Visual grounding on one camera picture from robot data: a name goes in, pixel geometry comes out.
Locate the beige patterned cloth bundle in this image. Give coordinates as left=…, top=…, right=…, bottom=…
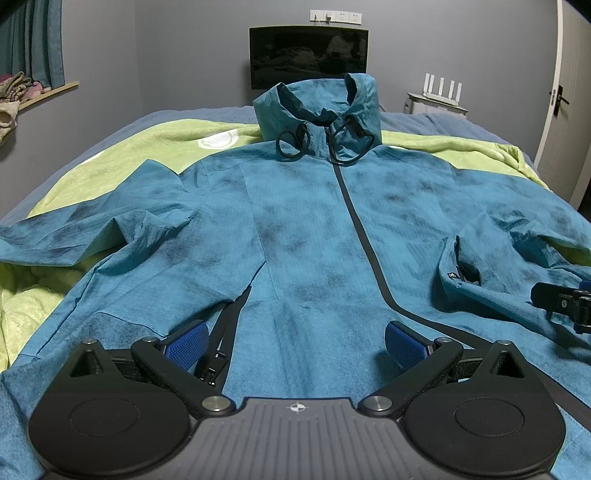
left=0, top=72, right=44, bottom=144

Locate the teal hooded jacket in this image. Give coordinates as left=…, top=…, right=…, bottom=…
left=1, top=74, right=590, bottom=479

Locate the blue bed sheet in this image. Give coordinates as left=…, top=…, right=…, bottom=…
left=1, top=106, right=509, bottom=226

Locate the teal window curtain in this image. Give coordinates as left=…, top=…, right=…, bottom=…
left=0, top=0, right=65, bottom=88

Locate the white wall power strip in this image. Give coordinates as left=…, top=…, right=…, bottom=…
left=310, top=9, right=363, bottom=25

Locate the white wifi router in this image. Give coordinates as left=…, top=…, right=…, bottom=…
left=421, top=72, right=464, bottom=107

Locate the white door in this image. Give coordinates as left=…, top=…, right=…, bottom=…
left=534, top=1, right=591, bottom=208

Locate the wooden window sill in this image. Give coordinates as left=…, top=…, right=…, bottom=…
left=19, top=81, right=80, bottom=111

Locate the black monitor screen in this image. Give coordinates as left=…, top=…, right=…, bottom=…
left=249, top=25, right=370, bottom=90

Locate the black door handle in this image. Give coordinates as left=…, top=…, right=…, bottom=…
left=551, top=84, right=570, bottom=117

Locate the light green fleece blanket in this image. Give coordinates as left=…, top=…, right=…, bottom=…
left=1, top=119, right=541, bottom=369

